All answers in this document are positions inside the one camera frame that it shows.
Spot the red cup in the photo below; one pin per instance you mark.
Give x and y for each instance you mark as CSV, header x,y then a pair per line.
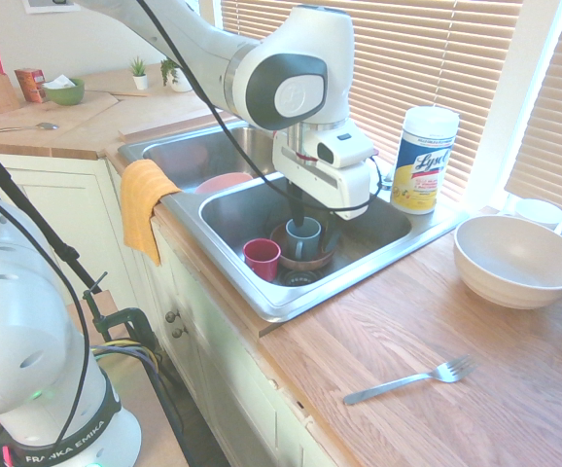
x,y
261,258

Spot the wide wooden window blind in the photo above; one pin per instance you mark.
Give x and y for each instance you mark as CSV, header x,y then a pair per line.
x,y
432,53

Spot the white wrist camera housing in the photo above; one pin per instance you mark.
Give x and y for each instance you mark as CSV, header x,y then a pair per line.
x,y
344,148

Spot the red cardboard box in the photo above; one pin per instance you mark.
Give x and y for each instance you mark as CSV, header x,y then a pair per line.
x,y
30,85

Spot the pink plate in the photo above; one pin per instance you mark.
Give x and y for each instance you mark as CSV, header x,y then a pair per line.
x,y
220,184

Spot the grey mug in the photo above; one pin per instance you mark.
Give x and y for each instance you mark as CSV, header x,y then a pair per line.
x,y
305,243

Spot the silver metal fork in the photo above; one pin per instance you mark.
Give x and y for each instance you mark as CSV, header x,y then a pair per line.
x,y
402,382

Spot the trailing potted plant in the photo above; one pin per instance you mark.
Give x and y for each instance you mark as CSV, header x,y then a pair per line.
x,y
176,78

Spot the silver metal spoon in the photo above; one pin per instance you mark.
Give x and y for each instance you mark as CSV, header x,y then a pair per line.
x,y
43,126

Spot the thin wooden stick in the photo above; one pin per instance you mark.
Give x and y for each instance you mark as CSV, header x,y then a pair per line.
x,y
125,93

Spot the green metal clamp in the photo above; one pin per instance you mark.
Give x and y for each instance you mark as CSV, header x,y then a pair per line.
x,y
137,323

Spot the white kitchen cabinet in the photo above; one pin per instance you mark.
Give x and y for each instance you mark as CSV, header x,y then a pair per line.
x,y
222,370

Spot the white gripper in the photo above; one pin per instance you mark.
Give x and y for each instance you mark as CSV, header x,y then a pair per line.
x,y
332,187

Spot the green bowl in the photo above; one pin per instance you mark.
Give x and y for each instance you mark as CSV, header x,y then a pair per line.
x,y
67,95

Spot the orange cloth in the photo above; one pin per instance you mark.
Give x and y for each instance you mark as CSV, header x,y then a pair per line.
x,y
140,204

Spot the small upright potted plant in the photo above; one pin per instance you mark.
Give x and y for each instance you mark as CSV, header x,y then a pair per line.
x,y
140,75

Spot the narrow wooden window blind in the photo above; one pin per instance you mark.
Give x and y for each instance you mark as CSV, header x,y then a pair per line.
x,y
560,107

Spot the brown wooden bowl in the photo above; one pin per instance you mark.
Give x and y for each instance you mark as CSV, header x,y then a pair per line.
x,y
305,263

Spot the stainless steel double sink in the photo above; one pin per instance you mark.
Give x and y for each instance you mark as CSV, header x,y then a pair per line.
x,y
383,228

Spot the white crumpled paper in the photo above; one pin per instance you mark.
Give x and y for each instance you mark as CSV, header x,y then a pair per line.
x,y
59,82

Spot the large cream bowl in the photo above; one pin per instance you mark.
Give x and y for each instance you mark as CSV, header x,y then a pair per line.
x,y
514,262

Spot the Lysol wipes canister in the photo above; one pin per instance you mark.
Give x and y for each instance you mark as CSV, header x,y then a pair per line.
x,y
422,160

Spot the wooden cutting board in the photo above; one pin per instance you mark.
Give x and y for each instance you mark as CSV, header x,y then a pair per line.
x,y
81,114

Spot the round cabinet knob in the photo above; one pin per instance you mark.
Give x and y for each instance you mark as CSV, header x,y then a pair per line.
x,y
179,333
170,316

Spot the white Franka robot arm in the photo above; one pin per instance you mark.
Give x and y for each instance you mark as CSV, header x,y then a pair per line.
x,y
300,48

